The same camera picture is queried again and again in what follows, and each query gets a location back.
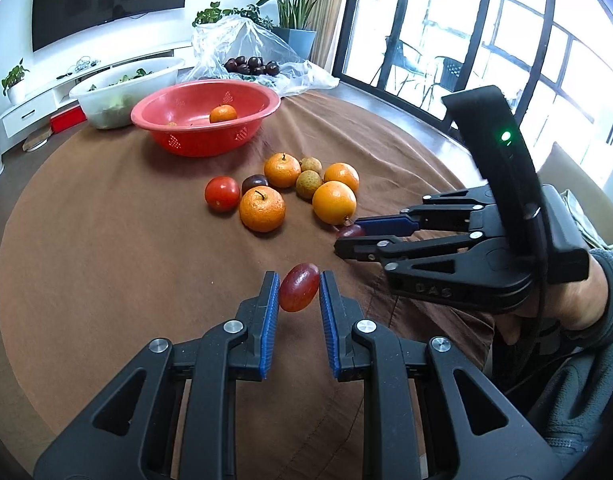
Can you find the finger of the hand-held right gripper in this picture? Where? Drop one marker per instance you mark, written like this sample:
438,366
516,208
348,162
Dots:
384,225
426,250

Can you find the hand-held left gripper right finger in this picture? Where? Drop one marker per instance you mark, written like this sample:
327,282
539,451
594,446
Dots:
330,325

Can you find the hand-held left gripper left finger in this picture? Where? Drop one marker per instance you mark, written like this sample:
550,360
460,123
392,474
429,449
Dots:
270,320

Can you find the red oval grape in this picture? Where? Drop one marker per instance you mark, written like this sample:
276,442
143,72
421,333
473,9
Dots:
299,287
351,231

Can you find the tan longan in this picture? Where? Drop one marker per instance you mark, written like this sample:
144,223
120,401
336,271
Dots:
311,164
309,184

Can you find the orange with stem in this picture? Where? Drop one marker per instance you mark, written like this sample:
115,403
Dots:
262,208

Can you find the red tomato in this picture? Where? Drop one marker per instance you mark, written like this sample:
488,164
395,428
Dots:
222,193

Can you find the dark purple plum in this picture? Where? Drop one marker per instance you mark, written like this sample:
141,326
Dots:
255,182

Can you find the red plastic basin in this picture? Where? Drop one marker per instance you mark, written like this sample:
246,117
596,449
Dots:
186,102

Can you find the person's right forearm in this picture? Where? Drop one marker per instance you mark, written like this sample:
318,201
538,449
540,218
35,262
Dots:
586,385

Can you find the person's right hand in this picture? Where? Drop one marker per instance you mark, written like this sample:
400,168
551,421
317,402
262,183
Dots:
581,300

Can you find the black balcony chair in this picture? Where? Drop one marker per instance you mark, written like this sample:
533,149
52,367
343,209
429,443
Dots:
404,62
449,72

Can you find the large-leaf plant in dark pot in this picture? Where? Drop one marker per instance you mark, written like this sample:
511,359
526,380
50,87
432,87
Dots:
299,42

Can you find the pile of dark plums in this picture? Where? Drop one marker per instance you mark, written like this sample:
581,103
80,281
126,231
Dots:
251,66

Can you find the black framed glass door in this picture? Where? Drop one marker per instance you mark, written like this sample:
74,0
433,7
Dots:
347,20

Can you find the beige curtain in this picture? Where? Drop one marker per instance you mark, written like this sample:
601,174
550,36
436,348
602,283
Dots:
331,20

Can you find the clear plastic bag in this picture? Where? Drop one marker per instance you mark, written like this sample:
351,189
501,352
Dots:
236,35

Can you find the bushy plant in white pot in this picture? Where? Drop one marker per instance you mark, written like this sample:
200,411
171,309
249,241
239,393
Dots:
251,12

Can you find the white plastic basin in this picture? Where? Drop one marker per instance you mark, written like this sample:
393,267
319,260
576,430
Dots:
136,87

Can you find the green leafy vegetables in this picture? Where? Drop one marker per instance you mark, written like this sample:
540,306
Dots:
136,75

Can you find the red box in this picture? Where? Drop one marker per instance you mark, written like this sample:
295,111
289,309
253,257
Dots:
66,120

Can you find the beige flat floor object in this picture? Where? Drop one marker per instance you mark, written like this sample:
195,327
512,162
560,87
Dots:
36,140

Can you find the white television cabinet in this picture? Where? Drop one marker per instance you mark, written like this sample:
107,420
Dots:
31,110

